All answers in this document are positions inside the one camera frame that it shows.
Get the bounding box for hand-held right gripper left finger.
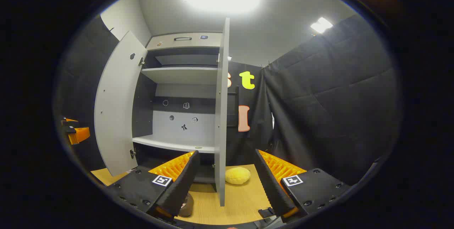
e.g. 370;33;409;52
106;150;201;222

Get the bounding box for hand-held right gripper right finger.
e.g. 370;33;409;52
255;148;351;222

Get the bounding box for brown fuzzy shoe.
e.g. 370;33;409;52
179;193;194;217

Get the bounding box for grey cabinet door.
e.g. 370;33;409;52
94;31;148;177
214;17;231;207

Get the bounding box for grey shoe cabinet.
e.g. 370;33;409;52
132;32;227;183

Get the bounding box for yellow plush ball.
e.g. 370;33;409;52
225;167;251;185

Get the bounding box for black backdrop cloth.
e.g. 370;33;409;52
57;13;404;187

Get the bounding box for small ceiling light panel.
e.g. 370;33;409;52
310;17;334;34

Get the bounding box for black door handle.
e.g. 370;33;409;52
227;87;239;129

